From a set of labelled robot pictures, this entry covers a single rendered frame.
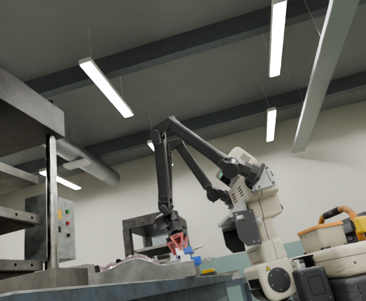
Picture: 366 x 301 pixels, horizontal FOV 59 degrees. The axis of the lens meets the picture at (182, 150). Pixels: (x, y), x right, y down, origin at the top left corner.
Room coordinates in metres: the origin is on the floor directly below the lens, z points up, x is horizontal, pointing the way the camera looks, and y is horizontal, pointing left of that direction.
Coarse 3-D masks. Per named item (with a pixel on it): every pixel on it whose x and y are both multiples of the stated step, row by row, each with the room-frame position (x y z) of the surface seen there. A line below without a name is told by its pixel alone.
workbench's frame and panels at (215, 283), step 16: (80, 288) 0.60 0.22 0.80; (96, 288) 0.65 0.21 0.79; (112, 288) 0.72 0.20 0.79; (128, 288) 0.79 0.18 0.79; (144, 288) 0.88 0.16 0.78; (160, 288) 0.99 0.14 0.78; (176, 288) 1.14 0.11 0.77; (192, 288) 1.53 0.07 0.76; (208, 288) 1.84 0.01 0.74; (224, 288) 2.32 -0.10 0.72
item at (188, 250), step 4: (176, 248) 1.61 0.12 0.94; (184, 248) 1.60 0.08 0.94; (188, 248) 1.60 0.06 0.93; (192, 248) 1.61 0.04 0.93; (196, 248) 1.61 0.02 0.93; (176, 252) 1.61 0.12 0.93; (180, 252) 1.60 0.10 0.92; (184, 252) 1.60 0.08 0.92; (188, 252) 1.60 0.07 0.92; (192, 252) 1.61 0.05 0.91
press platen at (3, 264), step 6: (0, 264) 1.51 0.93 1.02; (6, 264) 1.55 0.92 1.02; (12, 264) 1.58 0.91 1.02; (18, 264) 1.62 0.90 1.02; (24, 264) 1.67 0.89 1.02; (30, 264) 1.71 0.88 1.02; (36, 264) 1.75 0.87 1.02; (42, 264) 1.80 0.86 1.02; (0, 270) 1.52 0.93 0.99; (6, 270) 1.55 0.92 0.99; (12, 270) 1.59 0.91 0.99; (18, 270) 1.63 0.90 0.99; (24, 270) 1.67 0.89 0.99; (30, 270) 1.71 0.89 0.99; (36, 270) 1.76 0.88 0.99
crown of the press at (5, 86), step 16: (0, 80) 1.34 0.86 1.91; (16, 80) 1.45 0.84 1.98; (0, 96) 1.35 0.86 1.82; (16, 96) 1.45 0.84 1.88; (32, 96) 1.58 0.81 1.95; (0, 112) 1.47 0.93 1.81; (16, 112) 1.50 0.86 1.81; (32, 112) 1.58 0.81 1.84; (48, 112) 1.72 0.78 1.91; (0, 128) 1.62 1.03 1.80; (16, 128) 1.66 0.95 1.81; (32, 128) 1.69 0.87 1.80; (48, 128) 1.73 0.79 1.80; (0, 144) 1.80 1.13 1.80; (16, 144) 1.84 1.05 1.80; (32, 144) 1.88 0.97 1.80
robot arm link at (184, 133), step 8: (168, 120) 1.32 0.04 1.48; (176, 120) 1.36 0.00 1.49; (152, 128) 1.35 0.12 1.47; (160, 128) 1.35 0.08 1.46; (168, 128) 1.35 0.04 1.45; (176, 128) 1.35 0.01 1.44; (184, 128) 1.35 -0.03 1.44; (160, 136) 1.37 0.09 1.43; (184, 136) 1.37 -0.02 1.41; (192, 136) 1.36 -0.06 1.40; (192, 144) 1.39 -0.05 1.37; (200, 144) 1.38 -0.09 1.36; (208, 144) 1.40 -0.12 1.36; (200, 152) 1.41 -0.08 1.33; (208, 152) 1.40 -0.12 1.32; (216, 152) 1.40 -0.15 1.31; (216, 160) 1.41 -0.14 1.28; (224, 160) 1.45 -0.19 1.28; (224, 168) 1.41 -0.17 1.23; (232, 168) 1.40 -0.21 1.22; (224, 176) 1.43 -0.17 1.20; (232, 176) 1.42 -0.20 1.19
